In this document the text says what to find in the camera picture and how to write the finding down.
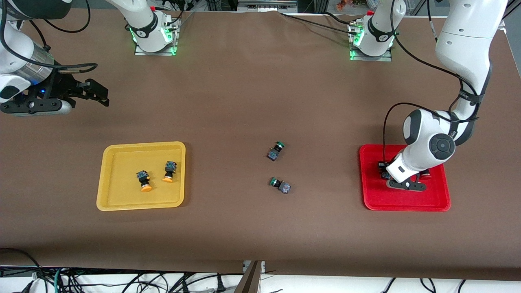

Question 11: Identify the yellow push button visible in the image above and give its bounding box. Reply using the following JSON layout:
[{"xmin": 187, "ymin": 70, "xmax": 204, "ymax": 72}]
[
  {"xmin": 136, "ymin": 170, "xmax": 153, "ymax": 192},
  {"xmin": 162, "ymin": 161, "xmax": 178, "ymax": 183}
]

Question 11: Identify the red plastic tray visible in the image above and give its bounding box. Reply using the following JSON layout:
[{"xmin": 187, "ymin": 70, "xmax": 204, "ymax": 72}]
[{"xmin": 359, "ymin": 144, "xmax": 451, "ymax": 212}]

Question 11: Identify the yellow plastic tray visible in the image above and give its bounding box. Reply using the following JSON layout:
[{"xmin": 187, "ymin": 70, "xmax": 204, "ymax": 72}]
[{"xmin": 96, "ymin": 141, "xmax": 186, "ymax": 212}]

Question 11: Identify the green push button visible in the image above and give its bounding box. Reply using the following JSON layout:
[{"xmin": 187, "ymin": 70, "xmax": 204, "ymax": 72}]
[
  {"xmin": 269, "ymin": 177, "xmax": 292, "ymax": 195},
  {"xmin": 267, "ymin": 141, "xmax": 285, "ymax": 162}
]

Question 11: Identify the brown table cover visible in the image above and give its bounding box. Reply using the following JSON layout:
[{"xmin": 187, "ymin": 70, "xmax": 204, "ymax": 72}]
[{"xmin": 0, "ymin": 9, "xmax": 521, "ymax": 281}]

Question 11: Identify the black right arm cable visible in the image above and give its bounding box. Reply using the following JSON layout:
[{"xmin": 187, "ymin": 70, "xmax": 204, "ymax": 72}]
[{"xmin": 0, "ymin": 0, "xmax": 99, "ymax": 74}]

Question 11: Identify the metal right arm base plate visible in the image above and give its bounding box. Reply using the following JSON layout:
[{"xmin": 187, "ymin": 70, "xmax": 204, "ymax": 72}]
[{"xmin": 134, "ymin": 18, "xmax": 179, "ymax": 56}]

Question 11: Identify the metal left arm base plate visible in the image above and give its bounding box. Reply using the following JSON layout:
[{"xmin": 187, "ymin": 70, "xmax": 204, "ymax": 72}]
[{"xmin": 349, "ymin": 22, "xmax": 393, "ymax": 62}]

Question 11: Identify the black cable on table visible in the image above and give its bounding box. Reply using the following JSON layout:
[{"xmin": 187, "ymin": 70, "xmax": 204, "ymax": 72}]
[{"xmin": 279, "ymin": 11, "xmax": 361, "ymax": 35}]

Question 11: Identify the black floor cable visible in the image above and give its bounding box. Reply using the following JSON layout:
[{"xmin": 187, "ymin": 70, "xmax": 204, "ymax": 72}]
[{"xmin": 0, "ymin": 247, "xmax": 46, "ymax": 293}]

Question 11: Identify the metal table post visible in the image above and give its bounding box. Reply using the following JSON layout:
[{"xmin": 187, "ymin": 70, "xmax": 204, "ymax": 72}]
[{"xmin": 234, "ymin": 260, "xmax": 266, "ymax": 293}]

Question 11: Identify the green floor cable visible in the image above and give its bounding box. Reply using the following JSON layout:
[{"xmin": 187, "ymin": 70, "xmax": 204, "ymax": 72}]
[{"xmin": 52, "ymin": 267, "xmax": 66, "ymax": 293}]

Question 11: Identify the metal rail fixture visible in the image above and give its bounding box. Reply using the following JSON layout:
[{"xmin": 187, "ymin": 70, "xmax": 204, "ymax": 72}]
[{"xmin": 237, "ymin": 0, "xmax": 298, "ymax": 13}]

